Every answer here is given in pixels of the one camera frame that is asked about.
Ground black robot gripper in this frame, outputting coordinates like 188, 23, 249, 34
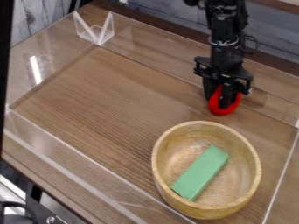
193, 34, 253, 109

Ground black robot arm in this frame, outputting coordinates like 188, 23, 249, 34
182, 0, 253, 116

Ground black vertical post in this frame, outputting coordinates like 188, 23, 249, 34
0, 0, 14, 157

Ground red plush radish toy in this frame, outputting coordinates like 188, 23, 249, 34
208, 86, 241, 116

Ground oval wooden bowl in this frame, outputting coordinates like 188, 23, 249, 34
152, 121, 261, 220

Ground black cable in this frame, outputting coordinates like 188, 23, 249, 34
0, 200, 36, 224

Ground clear acrylic enclosure walls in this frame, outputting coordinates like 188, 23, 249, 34
2, 5, 299, 224

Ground green rectangular block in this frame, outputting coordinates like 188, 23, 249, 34
170, 145, 229, 201

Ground clear acrylic corner bracket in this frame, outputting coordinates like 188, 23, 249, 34
72, 11, 114, 46

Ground black metal table frame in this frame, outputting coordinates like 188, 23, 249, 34
25, 183, 68, 224

